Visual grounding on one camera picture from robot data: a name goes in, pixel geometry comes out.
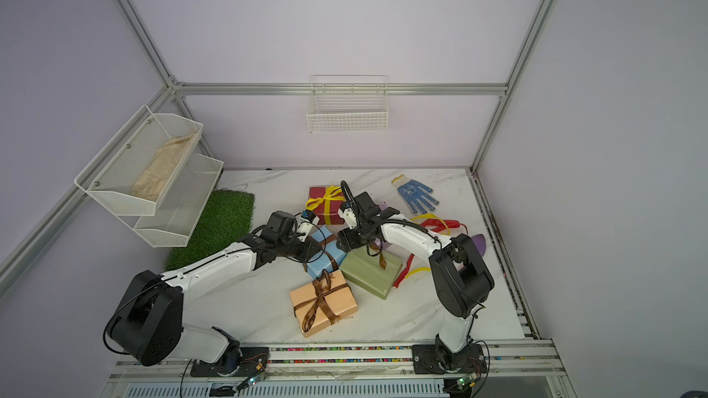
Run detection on brown ribbon on orange box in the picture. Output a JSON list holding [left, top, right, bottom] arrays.
[[292, 269, 350, 334]]

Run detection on green artificial grass mat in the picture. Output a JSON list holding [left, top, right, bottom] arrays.
[[165, 190, 256, 271]]

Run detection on beige cloth in basket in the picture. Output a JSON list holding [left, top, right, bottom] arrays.
[[130, 133, 195, 202]]

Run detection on brown ribbon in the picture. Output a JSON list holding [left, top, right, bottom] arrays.
[[297, 228, 388, 278], [292, 269, 350, 334]]

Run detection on white mesh shelf basket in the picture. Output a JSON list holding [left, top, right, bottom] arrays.
[[129, 153, 223, 248], [75, 105, 203, 217]]

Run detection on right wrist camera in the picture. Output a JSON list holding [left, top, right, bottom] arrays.
[[337, 202, 358, 230]]

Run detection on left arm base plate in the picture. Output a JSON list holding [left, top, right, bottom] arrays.
[[190, 326, 270, 378]]

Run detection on aluminium front rail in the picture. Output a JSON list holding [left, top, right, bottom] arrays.
[[101, 340, 577, 397]]

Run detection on yellow ribbon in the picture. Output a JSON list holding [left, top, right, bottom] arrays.
[[402, 212, 452, 280], [305, 184, 345, 226]]

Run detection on yellow ribbon on red box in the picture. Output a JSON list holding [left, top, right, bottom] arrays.
[[305, 184, 345, 226]]

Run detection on lower white mesh shelf basket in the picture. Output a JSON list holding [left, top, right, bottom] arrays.
[[129, 153, 223, 248]]

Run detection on blue gift box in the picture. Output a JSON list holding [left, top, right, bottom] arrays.
[[304, 226, 347, 279]]

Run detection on blue dotted work glove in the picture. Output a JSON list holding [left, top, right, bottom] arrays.
[[392, 174, 439, 216]]

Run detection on white wire wall basket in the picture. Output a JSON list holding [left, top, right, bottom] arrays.
[[306, 75, 389, 135]]

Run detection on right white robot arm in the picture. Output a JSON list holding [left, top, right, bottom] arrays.
[[337, 181, 495, 359]]

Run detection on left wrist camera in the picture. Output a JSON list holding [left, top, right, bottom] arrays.
[[296, 209, 319, 242]]

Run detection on upper white mesh shelf basket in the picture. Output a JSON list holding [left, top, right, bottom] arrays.
[[75, 105, 203, 217]]

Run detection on purple pink-handled spatula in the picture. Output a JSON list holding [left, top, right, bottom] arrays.
[[471, 234, 487, 257]]

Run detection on purple gift box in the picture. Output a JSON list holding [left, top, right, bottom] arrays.
[[374, 202, 391, 250]]

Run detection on orange gift box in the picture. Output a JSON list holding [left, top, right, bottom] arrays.
[[288, 270, 360, 338]]

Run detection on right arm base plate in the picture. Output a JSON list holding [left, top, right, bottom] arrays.
[[411, 335, 489, 375]]

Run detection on green gift box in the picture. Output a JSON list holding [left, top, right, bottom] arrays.
[[339, 247, 403, 300]]

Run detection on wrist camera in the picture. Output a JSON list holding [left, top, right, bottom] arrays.
[[337, 202, 358, 230], [296, 209, 319, 242]]

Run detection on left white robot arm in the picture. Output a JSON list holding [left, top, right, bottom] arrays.
[[103, 210, 322, 376]]

